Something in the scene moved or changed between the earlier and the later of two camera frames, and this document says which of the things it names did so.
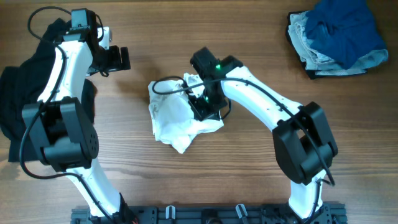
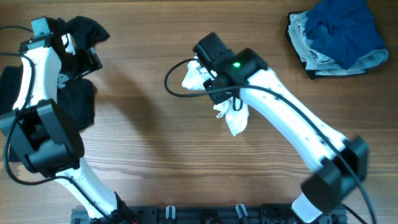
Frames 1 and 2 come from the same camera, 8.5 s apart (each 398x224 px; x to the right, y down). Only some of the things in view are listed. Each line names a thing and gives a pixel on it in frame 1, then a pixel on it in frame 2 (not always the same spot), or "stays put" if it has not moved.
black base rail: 212,214 stays put
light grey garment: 314,60 stays put
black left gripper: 117,64 -> 88,66
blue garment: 343,30 stays put
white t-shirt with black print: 173,118 -> 236,118
